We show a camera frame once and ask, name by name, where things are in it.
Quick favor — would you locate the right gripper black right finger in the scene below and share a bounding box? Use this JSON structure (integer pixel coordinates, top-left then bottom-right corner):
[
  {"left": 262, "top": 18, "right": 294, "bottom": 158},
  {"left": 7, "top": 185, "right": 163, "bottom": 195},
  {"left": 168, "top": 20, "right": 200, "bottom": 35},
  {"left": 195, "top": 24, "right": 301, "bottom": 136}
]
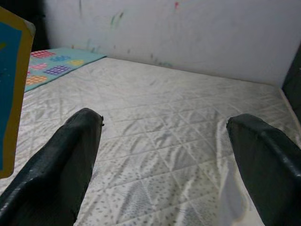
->
[{"left": 226, "top": 113, "right": 301, "bottom": 226}]

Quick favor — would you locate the quilted beige mattress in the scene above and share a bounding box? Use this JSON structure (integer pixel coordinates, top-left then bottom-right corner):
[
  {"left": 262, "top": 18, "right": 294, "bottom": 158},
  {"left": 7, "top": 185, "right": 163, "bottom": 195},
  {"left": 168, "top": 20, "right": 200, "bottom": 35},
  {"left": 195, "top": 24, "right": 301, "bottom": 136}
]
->
[{"left": 0, "top": 56, "right": 301, "bottom": 226}]

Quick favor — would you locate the yellow-edged blue picture book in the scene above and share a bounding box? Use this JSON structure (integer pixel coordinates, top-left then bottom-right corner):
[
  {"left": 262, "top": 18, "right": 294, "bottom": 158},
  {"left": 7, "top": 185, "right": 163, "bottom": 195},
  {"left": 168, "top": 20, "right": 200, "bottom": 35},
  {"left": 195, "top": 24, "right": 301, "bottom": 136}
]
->
[{"left": 0, "top": 6, "right": 36, "bottom": 179}]

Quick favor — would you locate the teal heart-patterned blanket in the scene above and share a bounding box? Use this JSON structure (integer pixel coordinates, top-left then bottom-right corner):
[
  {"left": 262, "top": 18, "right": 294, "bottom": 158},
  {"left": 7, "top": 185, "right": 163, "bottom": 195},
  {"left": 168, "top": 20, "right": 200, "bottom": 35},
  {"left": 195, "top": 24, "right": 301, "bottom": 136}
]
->
[{"left": 23, "top": 46, "right": 108, "bottom": 93}]

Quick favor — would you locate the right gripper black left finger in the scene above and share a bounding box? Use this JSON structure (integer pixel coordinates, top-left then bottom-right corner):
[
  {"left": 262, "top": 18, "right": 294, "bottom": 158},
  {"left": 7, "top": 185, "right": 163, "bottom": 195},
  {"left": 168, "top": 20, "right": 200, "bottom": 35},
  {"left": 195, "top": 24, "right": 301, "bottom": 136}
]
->
[{"left": 0, "top": 107, "right": 104, "bottom": 226}]

